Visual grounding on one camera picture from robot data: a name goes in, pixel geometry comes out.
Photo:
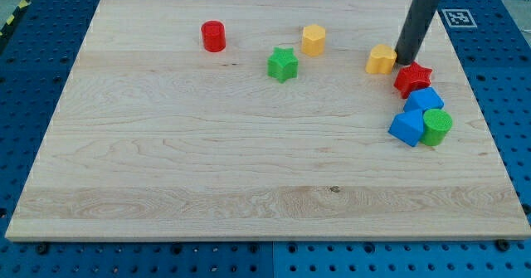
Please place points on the green star block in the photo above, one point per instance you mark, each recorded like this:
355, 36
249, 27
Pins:
282, 64

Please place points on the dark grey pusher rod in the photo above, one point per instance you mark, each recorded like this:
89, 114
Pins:
414, 29

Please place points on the red star block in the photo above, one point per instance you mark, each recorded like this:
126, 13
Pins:
411, 78

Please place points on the white fiducial marker tag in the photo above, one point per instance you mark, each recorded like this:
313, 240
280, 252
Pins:
459, 18

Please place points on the blue triangle block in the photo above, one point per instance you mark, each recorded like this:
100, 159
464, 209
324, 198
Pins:
408, 127

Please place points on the red cylinder block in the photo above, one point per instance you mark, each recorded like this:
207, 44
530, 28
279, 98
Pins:
213, 36

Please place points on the yellow hexagon block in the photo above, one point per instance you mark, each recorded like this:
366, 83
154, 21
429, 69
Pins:
313, 40

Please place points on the yellow black hazard tape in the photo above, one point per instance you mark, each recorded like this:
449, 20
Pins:
16, 16

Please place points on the blue cube block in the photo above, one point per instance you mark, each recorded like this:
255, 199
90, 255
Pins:
423, 99

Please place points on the yellow heart block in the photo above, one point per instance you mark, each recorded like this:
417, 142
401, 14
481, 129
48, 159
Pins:
381, 60

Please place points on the wooden board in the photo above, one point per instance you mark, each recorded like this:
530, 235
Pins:
156, 139

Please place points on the green cylinder block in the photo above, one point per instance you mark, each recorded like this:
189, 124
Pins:
437, 123

